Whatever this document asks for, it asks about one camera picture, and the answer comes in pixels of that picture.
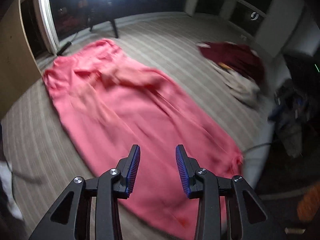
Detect blue and white clothes pile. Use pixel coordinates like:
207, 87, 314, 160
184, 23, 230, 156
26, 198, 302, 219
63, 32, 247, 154
1, 161, 23, 221

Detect black light tripod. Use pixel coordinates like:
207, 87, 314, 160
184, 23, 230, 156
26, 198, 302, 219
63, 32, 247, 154
87, 0, 119, 38

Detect cream knitted garment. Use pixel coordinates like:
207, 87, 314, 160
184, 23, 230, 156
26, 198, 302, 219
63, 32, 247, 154
208, 60, 260, 108

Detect dark maroon garment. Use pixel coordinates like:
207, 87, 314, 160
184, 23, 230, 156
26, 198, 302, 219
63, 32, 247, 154
196, 42, 265, 85

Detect wooden cabinet panel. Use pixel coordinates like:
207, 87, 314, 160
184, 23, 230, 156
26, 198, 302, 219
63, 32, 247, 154
0, 0, 41, 118

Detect dark clutter pile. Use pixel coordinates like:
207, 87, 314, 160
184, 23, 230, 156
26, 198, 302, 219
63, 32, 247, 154
267, 79, 310, 158

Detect black power cable with adapter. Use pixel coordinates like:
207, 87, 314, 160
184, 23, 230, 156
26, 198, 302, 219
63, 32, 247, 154
56, 31, 79, 56

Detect pink garment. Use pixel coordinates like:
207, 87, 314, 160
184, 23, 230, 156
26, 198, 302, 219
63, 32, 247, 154
43, 39, 242, 239

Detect orange object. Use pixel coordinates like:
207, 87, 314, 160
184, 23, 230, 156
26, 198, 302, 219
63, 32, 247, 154
297, 182, 320, 223

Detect plaid beige rug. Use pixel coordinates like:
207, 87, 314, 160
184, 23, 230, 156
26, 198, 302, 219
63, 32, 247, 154
1, 15, 268, 237

